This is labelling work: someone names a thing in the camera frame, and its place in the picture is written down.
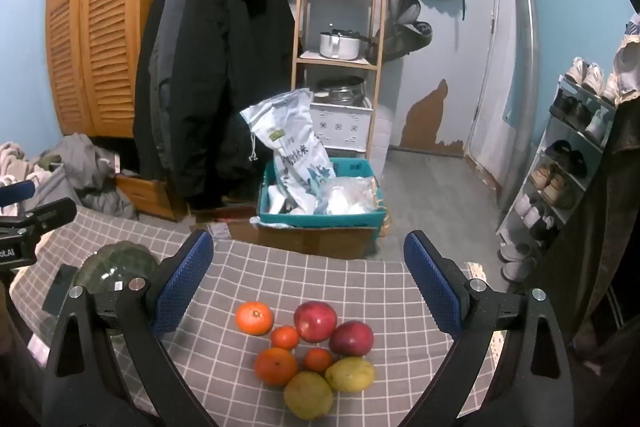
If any wooden shelf rack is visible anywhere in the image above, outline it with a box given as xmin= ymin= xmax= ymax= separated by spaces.
xmin=291 ymin=0 xmax=389 ymax=160

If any blue-grey hanging jacket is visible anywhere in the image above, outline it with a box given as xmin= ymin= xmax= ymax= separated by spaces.
xmin=132 ymin=0 xmax=193 ymax=188

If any wooden louvered wardrobe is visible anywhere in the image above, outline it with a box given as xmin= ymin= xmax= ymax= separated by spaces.
xmin=45 ymin=0 xmax=173 ymax=138

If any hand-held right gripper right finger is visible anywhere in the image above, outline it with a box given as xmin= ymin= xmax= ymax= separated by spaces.
xmin=402 ymin=231 xmax=576 ymax=427

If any white shoe rack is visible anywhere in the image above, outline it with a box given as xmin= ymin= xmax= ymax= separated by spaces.
xmin=496 ymin=74 xmax=619 ymax=239

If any white fleece robe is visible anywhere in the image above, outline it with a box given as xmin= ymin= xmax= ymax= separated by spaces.
xmin=0 ymin=141 xmax=38 ymax=188

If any medium orange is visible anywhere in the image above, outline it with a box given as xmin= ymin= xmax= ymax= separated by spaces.
xmin=235 ymin=301 xmax=274 ymax=336

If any wooden drawer box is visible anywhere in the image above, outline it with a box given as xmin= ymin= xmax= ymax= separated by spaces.
xmin=115 ymin=174 xmax=189 ymax=223

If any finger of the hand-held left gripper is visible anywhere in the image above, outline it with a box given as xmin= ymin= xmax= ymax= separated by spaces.
xmin=0 ymin=198 xmax=77 ymax=239
xmin=0 ymin=181 xmax=37 ymax=208

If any red apple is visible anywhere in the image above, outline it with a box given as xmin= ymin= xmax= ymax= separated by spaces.
xmin=328 ymin=320 xmax=375 ymax=356
xmin=293 ymin=301 xmax=338 ymax=343

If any grey hanging bag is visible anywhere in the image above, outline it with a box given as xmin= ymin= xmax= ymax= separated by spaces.
xmin=386 ymin=0 xmax=434 ymax=58

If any cardboard box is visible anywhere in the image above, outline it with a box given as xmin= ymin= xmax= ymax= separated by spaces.
xmin=227 ymin=219 xmax=379 ymax=261

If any pale blue door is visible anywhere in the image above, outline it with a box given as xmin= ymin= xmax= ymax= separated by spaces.
xmin=409 ymin=0 xmax=502 ymax=158

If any white printed rice bag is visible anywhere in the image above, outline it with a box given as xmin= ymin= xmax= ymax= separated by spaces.
xmin=240 ymin=89 xmax=337 ymax=214

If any yellow-green pear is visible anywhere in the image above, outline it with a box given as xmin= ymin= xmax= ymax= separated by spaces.
xmin=283 ymin=371 xmax=334 ymax=421

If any dark brown hanging coat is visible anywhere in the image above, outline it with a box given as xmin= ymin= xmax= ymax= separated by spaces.
xmin=524 ymin=97 xmax=640 ymax=360

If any teal plastic basket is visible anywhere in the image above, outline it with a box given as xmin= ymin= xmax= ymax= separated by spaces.
xmin=257 ymin=158 xmax=389 ymax=228

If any clear plastic bag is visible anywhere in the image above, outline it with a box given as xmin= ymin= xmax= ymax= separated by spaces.
xmin=315 ymin=177 xmax=382 ymax=219

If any white patterned storage box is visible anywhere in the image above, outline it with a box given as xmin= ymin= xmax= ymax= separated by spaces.
xmin=310 ymin=99 xmax=375 ymax=154

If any large orange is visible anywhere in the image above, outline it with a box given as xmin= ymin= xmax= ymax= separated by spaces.
xmin=254 ymin=347 xmax=299 ymax=387

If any small tangerine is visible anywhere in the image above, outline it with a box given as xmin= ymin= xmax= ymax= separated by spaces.
xmin=304 ymin=347 xmax=334 ymax=374
xmin=271 ymin=326 xmax=300 ymax=352

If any white pot with lid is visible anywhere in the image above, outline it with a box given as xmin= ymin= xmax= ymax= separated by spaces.
xmin=320 ymin=29 xmax=374 ymax=60

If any crumpled grey jacket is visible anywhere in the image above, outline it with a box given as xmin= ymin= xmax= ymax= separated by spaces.
xmin=39 ymin=133 xmax=139 ymax=221

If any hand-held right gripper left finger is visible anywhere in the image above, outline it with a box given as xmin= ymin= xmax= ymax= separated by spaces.
xmin=42 ymin=229 xmax=216 ymax=427

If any black smartphone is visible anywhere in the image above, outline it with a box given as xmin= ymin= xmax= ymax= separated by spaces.
xmin=42 ymin=264 xmax=79 ymax=315

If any grey checked tablecloth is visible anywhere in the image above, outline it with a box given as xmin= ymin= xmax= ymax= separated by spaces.
xmin=10 ymin=207 xmax=503 ymax=427

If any silver pipe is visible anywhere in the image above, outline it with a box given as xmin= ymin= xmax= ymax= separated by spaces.
xmin=501 ymin=0 xmax=542 ymax=210

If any black hooded coat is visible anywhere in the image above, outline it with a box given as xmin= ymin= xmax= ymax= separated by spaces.
xmin=170 ymin=0 xmax=297 ymax=210

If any steel pot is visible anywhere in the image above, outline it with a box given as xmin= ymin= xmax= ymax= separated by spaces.
xmin=314 ymin=77 xmax=367 ymax=106

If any scalloped glass plate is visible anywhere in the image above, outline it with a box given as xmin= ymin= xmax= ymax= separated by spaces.
xmin=72 ymin=241 xmax=162 ymax=338

